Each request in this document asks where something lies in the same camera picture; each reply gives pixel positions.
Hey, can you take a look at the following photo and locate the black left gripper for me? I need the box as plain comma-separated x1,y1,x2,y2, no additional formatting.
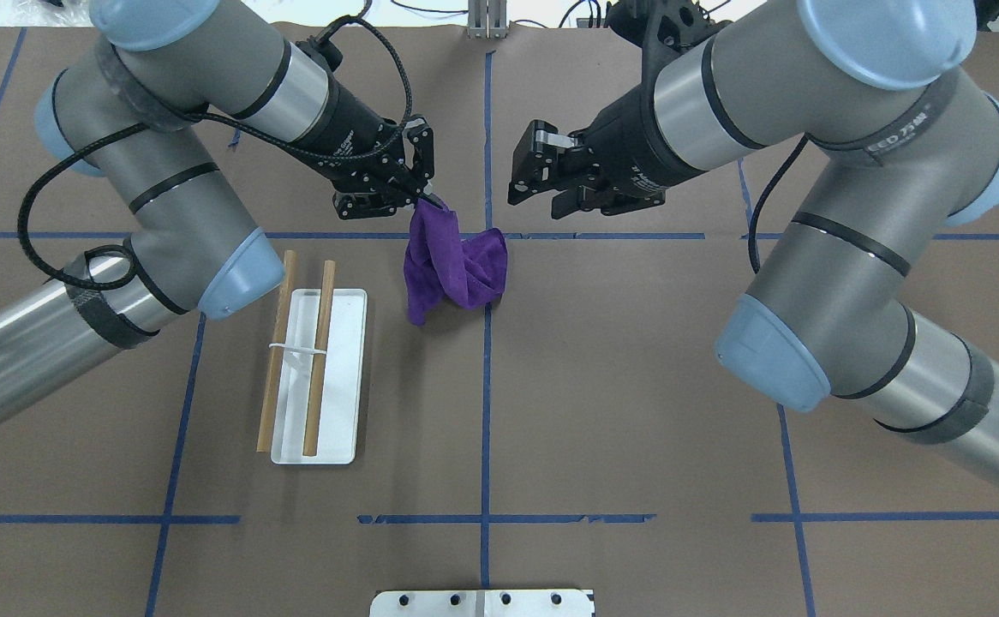
302,82,447,221

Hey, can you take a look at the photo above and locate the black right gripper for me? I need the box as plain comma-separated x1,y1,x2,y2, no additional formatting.
507,90,680,219

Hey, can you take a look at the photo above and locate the purple towel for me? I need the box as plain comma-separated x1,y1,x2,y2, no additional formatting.
403,199,510,326

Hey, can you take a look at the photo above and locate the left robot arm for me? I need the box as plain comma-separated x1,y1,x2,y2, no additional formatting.
0,1,436,424

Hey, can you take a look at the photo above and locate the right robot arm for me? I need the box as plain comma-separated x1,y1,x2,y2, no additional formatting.
507,1,999,488

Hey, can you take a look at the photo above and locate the white towel rack with wooden bars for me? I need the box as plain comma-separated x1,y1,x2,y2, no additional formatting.
256,250,368,466

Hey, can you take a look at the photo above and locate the aluminium camera mount post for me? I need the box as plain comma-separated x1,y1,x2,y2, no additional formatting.
467,0,510,40

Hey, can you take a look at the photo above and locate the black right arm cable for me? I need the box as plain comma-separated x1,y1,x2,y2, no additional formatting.
746,133,811,275

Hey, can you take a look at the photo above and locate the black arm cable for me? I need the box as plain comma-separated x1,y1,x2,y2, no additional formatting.
16,15,415,292
746,133,811,275

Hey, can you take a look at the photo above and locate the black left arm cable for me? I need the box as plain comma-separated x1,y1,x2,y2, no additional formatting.
16,15,415,292

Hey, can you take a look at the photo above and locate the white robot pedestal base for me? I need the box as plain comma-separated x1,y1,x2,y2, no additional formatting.
369,589,596,616

